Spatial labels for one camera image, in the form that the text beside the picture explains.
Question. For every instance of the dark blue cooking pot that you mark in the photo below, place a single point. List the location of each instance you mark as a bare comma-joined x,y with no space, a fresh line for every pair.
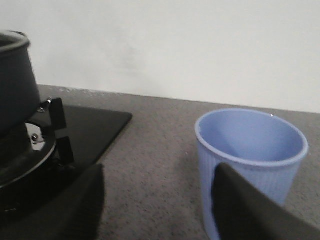
19,94

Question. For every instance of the right burner with pot support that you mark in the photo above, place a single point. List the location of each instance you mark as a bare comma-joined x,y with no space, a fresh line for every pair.
32,146

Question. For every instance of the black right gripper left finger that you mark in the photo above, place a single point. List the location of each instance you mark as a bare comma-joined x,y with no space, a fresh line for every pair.
75,214

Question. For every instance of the light blue ribbed cup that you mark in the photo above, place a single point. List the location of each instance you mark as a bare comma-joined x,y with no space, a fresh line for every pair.
265,149

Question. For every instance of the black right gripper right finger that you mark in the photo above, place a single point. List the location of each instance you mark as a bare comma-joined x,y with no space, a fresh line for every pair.
242,212

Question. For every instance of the black glass gas stove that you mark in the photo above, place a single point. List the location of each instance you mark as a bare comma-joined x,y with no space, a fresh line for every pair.
91,131

